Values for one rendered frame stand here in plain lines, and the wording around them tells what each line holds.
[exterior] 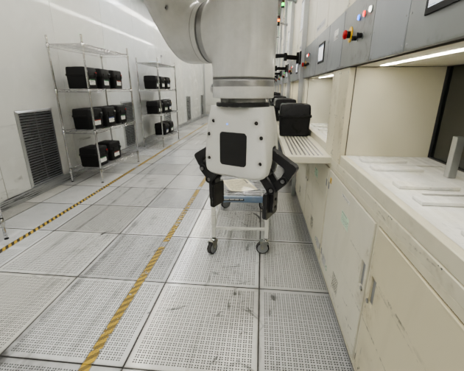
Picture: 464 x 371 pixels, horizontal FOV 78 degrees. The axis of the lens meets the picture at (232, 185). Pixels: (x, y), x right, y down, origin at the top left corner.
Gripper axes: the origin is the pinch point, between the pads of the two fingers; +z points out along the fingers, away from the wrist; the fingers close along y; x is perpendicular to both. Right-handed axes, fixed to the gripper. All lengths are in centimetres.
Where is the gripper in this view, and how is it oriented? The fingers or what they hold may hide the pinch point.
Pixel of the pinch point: (241, 205)
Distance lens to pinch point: 45.3
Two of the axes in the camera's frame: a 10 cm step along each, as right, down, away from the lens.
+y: 8.6, 1.6, -4.8
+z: 0.0, 9.5, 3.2
